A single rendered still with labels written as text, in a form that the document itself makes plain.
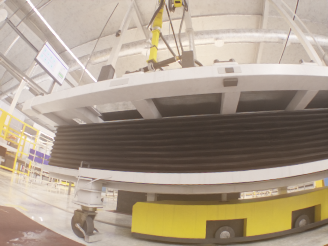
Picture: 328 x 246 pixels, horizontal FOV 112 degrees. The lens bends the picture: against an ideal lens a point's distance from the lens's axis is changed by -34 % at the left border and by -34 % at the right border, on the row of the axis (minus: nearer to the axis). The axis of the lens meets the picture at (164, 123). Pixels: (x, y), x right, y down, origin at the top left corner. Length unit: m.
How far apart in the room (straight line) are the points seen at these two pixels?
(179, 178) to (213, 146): 0.28
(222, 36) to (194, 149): 8.65
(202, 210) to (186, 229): 0.15
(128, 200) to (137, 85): 2.02
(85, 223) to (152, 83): 0.83
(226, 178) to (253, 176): 0.12
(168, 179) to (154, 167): 0.20
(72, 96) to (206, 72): 0.70
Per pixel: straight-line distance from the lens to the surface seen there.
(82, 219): 1.04
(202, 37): 9.26
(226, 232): 1.11
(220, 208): 1.03
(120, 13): 11.77
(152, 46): 1.65
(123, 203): 2.58
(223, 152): 0.92
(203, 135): 0.95
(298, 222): 1.27
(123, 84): 0.79
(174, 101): 1.06
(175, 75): 0.72
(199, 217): 1.03
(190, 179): 0.75
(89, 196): 0.98
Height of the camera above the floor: 0.33
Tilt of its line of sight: 24 degrees up
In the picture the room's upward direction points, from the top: 3 degrees clockwise
